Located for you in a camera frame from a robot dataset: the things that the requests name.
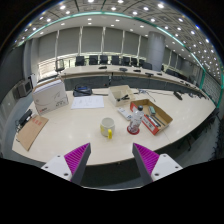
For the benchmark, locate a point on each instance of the grey box monitor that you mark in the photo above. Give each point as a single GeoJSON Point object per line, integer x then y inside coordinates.
{"type": "Point", "coordinates": [24, 88]}

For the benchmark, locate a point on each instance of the row of black office chairs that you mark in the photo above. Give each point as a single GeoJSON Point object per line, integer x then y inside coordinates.
{"type": "Point", "coordinates": [80, 60]}

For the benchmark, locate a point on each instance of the group of round ceiling lights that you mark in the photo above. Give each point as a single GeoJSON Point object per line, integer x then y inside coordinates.
{"type": "Point", "coordinates": [113, 8]}

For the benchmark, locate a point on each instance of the white paper sheet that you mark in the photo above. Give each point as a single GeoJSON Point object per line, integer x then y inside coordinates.
{"type": "Point", "coordinates": [87, 102]}

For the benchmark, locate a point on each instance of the black table microphone base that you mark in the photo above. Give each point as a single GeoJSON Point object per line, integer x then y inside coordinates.
{"type": "Point", "coordinates": [178, 95]}

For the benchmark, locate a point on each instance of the long curved conference desk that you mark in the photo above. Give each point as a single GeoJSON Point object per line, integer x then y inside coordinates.
{"type": "Point", "coordinates": [96, 82]}

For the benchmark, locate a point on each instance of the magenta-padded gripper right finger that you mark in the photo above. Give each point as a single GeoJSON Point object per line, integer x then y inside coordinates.
{"type": "Point", "coordinates": [147, 159]}

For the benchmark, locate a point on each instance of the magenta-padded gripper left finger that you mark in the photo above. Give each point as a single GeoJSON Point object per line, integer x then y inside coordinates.
{"type": "Point", "coordinates": [76, 159]}

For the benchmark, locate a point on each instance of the black power strip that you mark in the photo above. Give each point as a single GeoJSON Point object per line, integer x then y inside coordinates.
{"type": "Point", "coordinates": [25, 117]}

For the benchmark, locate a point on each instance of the white-barrelled marker pen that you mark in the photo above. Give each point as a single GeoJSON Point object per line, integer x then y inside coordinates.
{"type": "Point", "coordinates": [151, 122]}

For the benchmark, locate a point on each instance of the brown paper envelope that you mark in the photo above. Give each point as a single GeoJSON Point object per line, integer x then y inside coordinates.
{"type": "Point", "coordinates": [31, 131]}

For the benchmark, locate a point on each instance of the teal whiteboard eraser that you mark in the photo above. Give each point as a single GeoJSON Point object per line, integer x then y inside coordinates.
{"type": "Point", "coordinates": [152, 110]}

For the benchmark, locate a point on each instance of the clear bottle with black cap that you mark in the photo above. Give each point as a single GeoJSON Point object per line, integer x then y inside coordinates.
{"type": "Point", "coordinates": [135, 121]}

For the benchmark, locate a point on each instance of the white remote control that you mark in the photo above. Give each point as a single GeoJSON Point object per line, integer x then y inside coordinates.
{"type": "Point", "coordinates": [124, 113]}

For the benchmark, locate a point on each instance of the small open white box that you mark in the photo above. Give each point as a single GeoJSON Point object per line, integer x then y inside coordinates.
{"type": "Point", "coordinates": [116, 91]}

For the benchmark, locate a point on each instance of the black desk telephone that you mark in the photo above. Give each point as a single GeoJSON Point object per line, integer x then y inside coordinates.
{"type": "Point", "coordinates": [82, 90]}

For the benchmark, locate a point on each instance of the black marker pen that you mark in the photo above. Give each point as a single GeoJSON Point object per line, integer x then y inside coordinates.
{"type": "Point", "coordinates": [156, 120]}

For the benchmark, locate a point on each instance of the large white cardboard box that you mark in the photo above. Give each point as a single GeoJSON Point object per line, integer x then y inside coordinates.
{"type": "Point", "coordinates": [50, 98]}

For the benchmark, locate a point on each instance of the open brown box, red side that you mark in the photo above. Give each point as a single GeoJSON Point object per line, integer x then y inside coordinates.
{"type": "Point", "coordinates": [165, 116]}

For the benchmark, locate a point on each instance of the flat round red coaster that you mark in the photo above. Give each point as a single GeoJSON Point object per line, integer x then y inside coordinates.
{"type": "Point", "coordinates": [129, 131]}

